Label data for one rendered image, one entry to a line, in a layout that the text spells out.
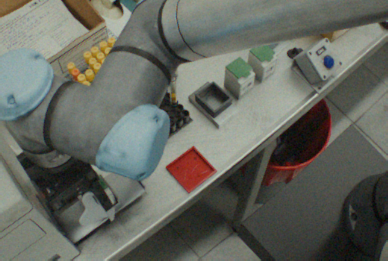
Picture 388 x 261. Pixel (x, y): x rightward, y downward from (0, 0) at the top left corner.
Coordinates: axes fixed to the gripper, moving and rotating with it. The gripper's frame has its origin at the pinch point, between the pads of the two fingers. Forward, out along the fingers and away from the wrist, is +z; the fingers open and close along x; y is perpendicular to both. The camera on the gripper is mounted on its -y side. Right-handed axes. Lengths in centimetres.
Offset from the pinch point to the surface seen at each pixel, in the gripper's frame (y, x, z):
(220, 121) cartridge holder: -27.7, 0.1, 7.2
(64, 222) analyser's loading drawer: 7.9, -0.8, 4.7
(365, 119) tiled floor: -116, 7, 96
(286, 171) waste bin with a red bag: -51, 7, 53
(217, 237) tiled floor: -30, 2, 96
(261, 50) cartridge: -42.8, -4.5, 1.8
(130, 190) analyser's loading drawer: -5.3, 1.7, 4.7
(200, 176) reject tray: -17.6, 6.1, 8.4
